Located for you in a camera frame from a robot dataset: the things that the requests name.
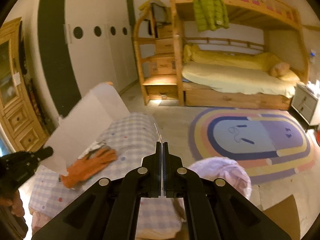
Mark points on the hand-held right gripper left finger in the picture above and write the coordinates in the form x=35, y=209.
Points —
x=157, y=165

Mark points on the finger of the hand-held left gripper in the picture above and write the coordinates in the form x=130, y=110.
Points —
x=43, y=153

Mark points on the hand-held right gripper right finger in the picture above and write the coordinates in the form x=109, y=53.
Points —
x=167, y=165

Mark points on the thin white card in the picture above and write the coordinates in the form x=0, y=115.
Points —
x=158, y=133

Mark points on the white foam block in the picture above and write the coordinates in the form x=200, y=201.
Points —
x=85, y=125

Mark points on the bin with pink bag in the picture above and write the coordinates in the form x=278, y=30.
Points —
x=225, y=170

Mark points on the person's left hand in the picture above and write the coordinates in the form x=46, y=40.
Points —
x=16, y=206

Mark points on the checkered cloth table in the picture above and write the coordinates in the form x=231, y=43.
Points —
x=135, y=135

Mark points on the tall wooden cabinet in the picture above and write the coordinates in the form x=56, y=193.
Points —
x=20, y=120

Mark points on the orange glove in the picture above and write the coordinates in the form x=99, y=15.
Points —
x=92, y=166

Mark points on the pink fluffy slipper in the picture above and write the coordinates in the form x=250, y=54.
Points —
x=38, y=220

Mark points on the dark patterned bag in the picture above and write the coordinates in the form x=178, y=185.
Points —
x=35, y=100

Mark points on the white paper tag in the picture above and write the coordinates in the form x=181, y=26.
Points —
x=17, y=78

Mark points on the wooden bunk bed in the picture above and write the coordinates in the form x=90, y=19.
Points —
x=225, y=98

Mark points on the black hanging cloth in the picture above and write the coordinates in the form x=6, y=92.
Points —
x=23, y=57

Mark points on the oval pastel rug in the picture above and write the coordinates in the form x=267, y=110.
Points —
x=262, y=135

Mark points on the wooden stair drawers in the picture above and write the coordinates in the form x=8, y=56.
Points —
x=162, y=63

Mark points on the pale yellow bed sheet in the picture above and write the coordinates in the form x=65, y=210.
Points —
x=237, y=80

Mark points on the white wardrobe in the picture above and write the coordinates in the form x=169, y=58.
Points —
x=100, y=55

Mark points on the brown cardboard piece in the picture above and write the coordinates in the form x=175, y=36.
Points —
x=282, y=212

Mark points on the yellow blanket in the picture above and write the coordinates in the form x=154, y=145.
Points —
x=237, y=57

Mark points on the black hanging garment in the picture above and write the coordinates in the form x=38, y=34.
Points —
x=151, y=25

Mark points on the beige plush toy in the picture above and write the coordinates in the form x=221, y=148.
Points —
x=280, y=69

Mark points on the white nightstand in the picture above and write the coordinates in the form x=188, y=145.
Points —
x=303, y=102

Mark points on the grey garment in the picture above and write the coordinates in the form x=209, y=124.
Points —
x=160, y=12

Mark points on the red round object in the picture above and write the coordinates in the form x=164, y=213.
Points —
x=318, y=136

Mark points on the yellow cloth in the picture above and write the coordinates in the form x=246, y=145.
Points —
x=147, y=3

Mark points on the green puffer jacket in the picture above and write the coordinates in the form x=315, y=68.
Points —
x=210, y=7

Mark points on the black wall panel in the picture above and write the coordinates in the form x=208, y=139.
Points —
x=52, y=55

